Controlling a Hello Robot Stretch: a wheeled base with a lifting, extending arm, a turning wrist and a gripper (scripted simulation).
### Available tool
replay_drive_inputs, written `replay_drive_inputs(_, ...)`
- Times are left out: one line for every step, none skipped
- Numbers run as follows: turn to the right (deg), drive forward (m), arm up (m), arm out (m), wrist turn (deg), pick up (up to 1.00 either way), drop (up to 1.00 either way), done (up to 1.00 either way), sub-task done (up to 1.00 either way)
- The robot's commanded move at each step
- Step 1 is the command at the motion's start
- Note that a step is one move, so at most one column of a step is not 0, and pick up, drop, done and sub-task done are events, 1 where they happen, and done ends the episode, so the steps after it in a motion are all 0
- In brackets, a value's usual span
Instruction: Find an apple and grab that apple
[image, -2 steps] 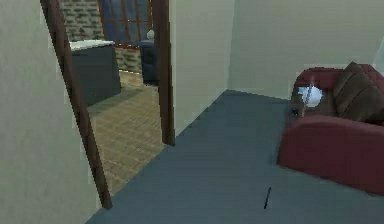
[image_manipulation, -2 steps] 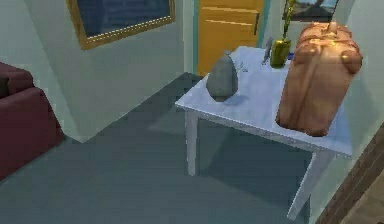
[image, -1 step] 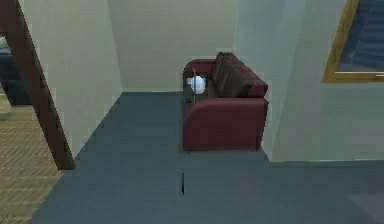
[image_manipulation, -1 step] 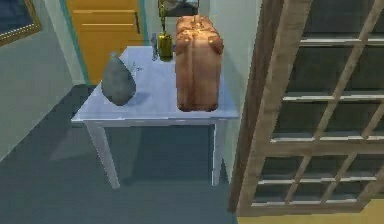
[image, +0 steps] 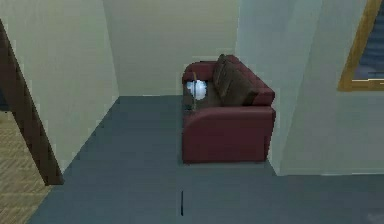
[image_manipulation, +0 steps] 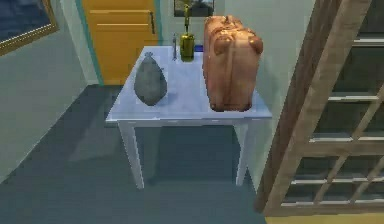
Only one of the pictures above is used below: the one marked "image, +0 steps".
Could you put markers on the white round lamp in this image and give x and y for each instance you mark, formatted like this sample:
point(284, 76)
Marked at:
point(196, 89)

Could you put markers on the dark red sofa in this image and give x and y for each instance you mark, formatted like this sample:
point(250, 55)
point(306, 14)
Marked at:
point(230, 133)

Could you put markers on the brown cushion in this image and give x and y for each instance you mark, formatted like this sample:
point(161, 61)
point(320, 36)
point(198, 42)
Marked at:
point(231, 83)

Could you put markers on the dark brown door frame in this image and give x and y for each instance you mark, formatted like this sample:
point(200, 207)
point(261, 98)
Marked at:
point(30, 126)

